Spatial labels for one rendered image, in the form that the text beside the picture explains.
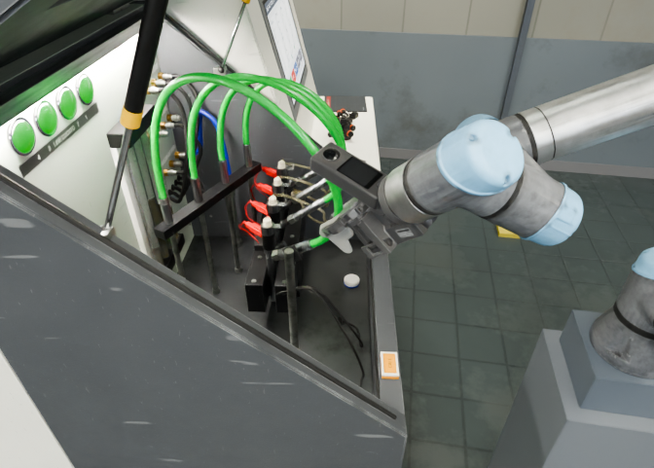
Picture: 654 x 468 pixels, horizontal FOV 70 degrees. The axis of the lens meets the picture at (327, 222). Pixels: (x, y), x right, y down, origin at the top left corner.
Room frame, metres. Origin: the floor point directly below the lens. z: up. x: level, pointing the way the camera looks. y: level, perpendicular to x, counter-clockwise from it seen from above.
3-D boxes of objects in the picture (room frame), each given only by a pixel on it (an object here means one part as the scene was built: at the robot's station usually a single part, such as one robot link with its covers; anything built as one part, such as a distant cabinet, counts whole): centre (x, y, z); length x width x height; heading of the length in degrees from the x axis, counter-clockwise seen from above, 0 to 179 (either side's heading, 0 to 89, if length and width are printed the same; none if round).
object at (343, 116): (1.49, -0.06, 1.01); 0.23 x 0.11 x 0.06; 178
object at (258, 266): (0.88, 0.11, 0.91); 0.34 x 0.10 x 0.15; 178
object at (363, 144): (1.45, -0.06, 0.96); 0.70 x 0.22 x 0.03; 178
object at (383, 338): (0.75, -0.12, 0.87); 0.62 x 0.04 x 0.16; 178
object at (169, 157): (1.01, 0.37, 1.20); 0.13 x 0.03 x 0.31; 178
